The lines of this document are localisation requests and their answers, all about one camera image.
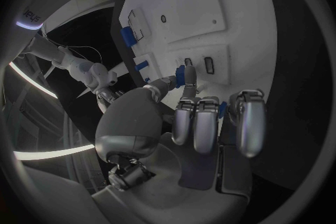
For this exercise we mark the white task board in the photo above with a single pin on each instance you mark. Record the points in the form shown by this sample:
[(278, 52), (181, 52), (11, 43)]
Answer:
[(189, 14)]

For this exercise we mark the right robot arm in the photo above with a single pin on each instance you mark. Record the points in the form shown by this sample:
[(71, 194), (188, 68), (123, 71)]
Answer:
[(78, 66)]

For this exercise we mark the blue cylinder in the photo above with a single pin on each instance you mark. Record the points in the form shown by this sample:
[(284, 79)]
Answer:
[(222, 109)]

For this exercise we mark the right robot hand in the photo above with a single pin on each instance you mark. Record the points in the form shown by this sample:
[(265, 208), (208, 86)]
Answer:
[(109, 95)]

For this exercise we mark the blue block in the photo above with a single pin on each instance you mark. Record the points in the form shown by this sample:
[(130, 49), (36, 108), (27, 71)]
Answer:
[(128, 36)]

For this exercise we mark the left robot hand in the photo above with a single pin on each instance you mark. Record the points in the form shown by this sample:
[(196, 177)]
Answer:
[(157, 165)]

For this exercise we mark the blue plug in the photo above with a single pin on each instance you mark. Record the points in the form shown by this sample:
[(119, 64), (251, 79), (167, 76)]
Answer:
[(180, 77)]

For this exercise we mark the small blue peg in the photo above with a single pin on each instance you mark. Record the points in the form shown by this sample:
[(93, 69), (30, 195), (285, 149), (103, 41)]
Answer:
[(147, 80)]

